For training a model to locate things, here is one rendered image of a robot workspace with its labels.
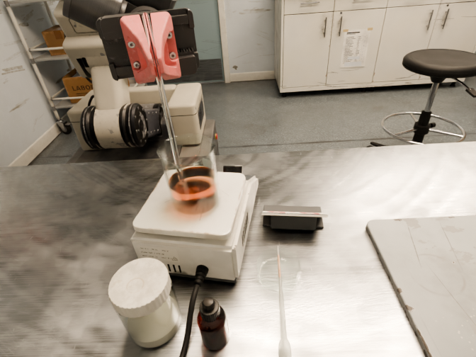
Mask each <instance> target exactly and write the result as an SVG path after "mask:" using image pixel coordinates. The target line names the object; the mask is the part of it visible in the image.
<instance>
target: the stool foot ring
mask: <svg viewBox="0 0 476 357"><path fill-rule="evenodd" d="M420 114H421V113H418V112H401V113H393V114H391V115H388V116H386V117H385V118H383V119H382V122H381V126H382V129H383V130H384V131H385V132H386V133H387V134H388V135H390V136H392V137H394V138H396V139H398V140H401V141H403V142H407V143H410V144H413V145H422V144H426V143H420V142H414V141H411V140H406V139H404V138H401V137H398V135H403V134H406V133H409V132H414V133H416V134H418V135H427V134H428V133H429V132H436V133H439V134H443V135H450V136H454V137H460V138H461V139H460V140H458V141H456V142H462V141H463V140H464V139H465V138H466V132H465V130H464V129H463V128H462V127H461V126H460V125H459V124H457V123H455V122H453V121H452V120H449V119H447V118H443V117H441V116H438V115H432V114H431V117H432V118H438V119H441V120H444V121H446V122H448V123H451V124H452V125H454V126H456V127H457V128H458V129H459V130H460V131H461V132H462V134H463V135H457V134H454V133H450V132H444V131H441V130H435V129H432V128H434V127H435V126H436V124H435V123H429V124H428V125H427V126H422V125H419V124H418V120H417V119H416V118H415V116H414V115H420ZM396 115H411V117H412V118H413V120H414V122H415V124H414V127H413V129H411V130H406V131H403V132H399V133H395V134H392V133H391V132H390V131H389V130H387V129H386V127H385V126H384V122H385V121H386V120H387V119H388V118H390V117H392V116H396Z"/></svg>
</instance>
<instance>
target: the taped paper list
mask: <svg viewBox="0 0 476 357"><path fill-rule="evenodd" d="M372 29H373V28H368V29H358V30H349V29H345V30H343V32H345V33H344V43H343V49H342V54H341V65H340V68H342V67H364V66H365V63H366V55H367V50H368V43H369V38H370V31H371V30H372Z"/></svg>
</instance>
